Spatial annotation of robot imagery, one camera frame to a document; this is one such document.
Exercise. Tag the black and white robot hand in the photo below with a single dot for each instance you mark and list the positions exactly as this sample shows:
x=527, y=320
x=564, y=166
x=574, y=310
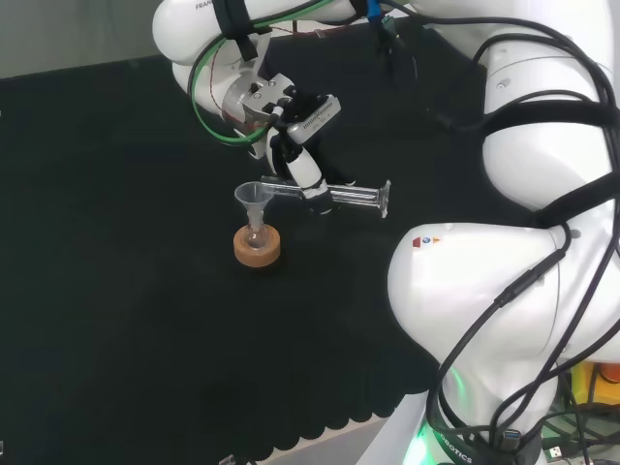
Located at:
x=302, y=167

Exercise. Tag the clear glass graduated cylinder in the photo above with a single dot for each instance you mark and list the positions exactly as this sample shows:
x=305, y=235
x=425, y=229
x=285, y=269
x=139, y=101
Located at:
x=356, y=195

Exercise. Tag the clear round-bottom flask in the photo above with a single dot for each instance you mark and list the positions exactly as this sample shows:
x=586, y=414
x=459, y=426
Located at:
x=255, y=237

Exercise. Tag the clear plastic funnel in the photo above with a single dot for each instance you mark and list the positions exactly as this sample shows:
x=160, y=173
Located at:
x=249, y=194

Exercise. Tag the black bench cloth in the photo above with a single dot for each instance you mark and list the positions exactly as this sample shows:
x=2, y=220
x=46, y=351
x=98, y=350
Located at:
x=121, y=242

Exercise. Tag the blue USB plug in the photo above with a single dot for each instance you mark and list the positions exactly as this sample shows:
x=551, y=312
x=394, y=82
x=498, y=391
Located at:
x=511, y=438

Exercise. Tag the yellow stop button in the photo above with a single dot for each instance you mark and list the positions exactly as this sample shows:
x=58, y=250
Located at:
x=600, y=387

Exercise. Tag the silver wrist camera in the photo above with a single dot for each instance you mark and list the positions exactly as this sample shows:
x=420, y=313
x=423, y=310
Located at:
x=315, y=121

